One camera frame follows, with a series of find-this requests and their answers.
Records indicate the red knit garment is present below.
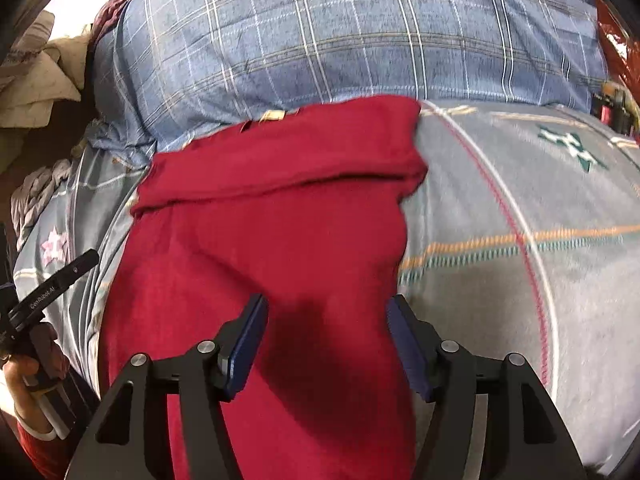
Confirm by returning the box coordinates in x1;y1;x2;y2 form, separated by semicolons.
98;96;426;479

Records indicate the left hand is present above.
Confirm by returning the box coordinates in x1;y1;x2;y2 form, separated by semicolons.
2;320;72;436

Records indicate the grey patterned bed sheet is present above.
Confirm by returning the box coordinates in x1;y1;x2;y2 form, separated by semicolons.
14;101;639;479

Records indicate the blue plaid pillow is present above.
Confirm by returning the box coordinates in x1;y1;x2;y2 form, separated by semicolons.
87;0;608;167

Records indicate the beige crumpled cloth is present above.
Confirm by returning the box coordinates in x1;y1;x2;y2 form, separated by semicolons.
1;10;90;129

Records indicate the red plastic bag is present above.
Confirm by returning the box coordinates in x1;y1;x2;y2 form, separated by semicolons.
596;0;640;101

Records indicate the dark red knitted blanket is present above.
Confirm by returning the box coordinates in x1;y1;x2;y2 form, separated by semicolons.
88;0;129;51

